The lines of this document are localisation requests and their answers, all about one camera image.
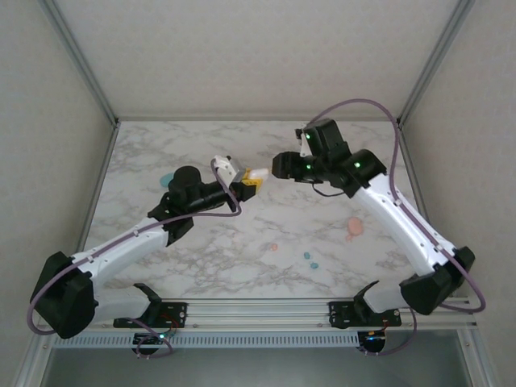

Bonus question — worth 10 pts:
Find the controller board with lights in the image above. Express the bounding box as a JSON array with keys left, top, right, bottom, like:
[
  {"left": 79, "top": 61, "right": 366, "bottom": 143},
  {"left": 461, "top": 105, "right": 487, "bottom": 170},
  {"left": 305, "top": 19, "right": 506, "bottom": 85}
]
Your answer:
[
  {"left": 132, "top": 331, "right": 178, "bottom": 348},
  {"left": 358, "top": 329, "right": 388, "bottom": 352}
]

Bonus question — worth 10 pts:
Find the thin black wire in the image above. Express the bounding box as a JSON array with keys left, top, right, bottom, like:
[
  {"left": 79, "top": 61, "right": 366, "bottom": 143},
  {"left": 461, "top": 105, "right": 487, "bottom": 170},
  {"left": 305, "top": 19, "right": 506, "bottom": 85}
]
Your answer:
[{"left": 310, "top": 181, "right": 348, "bottom": 198}]

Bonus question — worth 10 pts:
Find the aluminium frame rail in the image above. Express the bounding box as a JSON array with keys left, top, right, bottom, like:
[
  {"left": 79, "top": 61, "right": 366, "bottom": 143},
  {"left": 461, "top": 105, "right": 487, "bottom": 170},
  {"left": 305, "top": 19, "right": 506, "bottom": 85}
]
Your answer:
[
  {"left": 394, "top": 123, "right": 451, "bottom": 298},
  {"left": 115, "top": 115, "right": 401, "bottom": 123},
  {"left": 74, "top": 122, "right": 121, "bottom": 253}
]

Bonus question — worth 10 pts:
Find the purple cable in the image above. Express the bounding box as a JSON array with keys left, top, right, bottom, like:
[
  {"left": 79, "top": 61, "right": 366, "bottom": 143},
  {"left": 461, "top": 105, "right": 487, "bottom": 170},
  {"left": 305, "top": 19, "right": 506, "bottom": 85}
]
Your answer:
[
  {"left": 305, "top": 98, "right": 487, "bottom": 358},
  {"left": 26, "top": 159, "right": 243, "bottom": 360}
]

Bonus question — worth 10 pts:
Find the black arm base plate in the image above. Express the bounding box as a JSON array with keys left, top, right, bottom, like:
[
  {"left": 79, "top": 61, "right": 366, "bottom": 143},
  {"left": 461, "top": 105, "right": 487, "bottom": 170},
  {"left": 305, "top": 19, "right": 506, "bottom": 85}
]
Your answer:
[
  {"left": 328, "top": 300, "right": 404, "bottom": 328},
  {"left": 114, "top": 301, "right": 189, "bottom": 331}
]

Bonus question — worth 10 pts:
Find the wide aluminium mounting rail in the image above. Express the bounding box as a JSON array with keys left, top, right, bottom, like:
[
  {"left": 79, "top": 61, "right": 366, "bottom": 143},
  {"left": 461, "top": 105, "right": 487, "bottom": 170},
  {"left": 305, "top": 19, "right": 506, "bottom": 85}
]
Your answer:
[{"left": 90, "top": 297, "right": 479, "bottom": 332}]

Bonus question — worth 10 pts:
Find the aluminium frame post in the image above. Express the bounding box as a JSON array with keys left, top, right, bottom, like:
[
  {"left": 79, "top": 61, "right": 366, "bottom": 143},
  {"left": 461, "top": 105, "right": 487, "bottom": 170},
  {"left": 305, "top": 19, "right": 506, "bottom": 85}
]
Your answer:
[
  {"left": 14, "top": 333, "right": 57, "bottom": 387},
  {"left": 459, "top": 328, "right": 487, "bottom": 387},
  {"left": 396, "top": 0, "right": 477, "bottom": 127},
  {"left": 38, "top": 0, "right": 121, "bottom": 126}
]

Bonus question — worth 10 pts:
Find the grey slotted cable duct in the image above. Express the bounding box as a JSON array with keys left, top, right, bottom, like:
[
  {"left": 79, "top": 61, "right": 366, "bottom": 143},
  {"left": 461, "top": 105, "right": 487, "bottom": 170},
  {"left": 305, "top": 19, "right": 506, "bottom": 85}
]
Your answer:
[{"left": 54, "top": 331, "right": 361, "bottom": 348}]

